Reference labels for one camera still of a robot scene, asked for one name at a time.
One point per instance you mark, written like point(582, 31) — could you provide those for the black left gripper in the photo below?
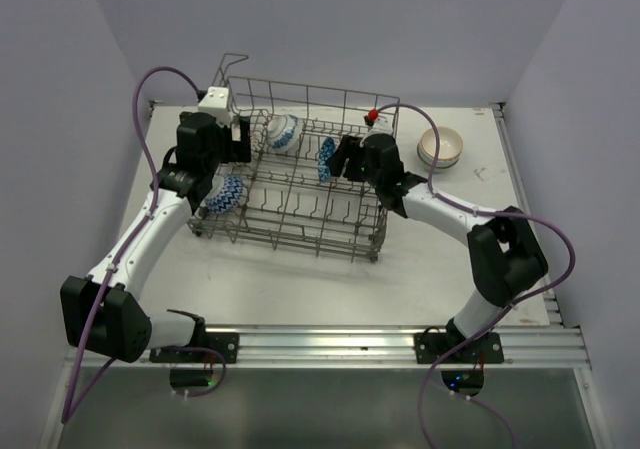
point(237, 151)

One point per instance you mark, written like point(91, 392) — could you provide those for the grey wire dish rack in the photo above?
point(283, 202)

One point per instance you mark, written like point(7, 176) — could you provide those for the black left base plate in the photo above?
point(212, 347)

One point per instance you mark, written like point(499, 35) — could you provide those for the brown patterned bowl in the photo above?
point(256, 140)

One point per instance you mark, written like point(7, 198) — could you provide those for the aluminium mounting rail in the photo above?
point(400, 347)

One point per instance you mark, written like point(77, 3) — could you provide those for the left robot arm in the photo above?
point(101, 310)

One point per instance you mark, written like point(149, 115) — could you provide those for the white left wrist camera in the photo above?
point(216, 102)

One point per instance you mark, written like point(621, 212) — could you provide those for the red diamond pattern bowl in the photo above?
point(326, 151)

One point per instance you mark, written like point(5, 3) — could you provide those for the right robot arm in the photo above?
point(505, 256)

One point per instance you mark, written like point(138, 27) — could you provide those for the white ribbed bowl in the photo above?
point(440, 166)

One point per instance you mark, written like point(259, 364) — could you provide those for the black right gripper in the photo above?
point(336, 160)

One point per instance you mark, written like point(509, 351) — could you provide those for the blue floral bowl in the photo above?
point(283, 132)

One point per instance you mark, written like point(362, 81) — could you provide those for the blue zigzag pattern bowl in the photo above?
point(225, 194)

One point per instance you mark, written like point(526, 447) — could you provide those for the teal striped bowl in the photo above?
point(446, 143)

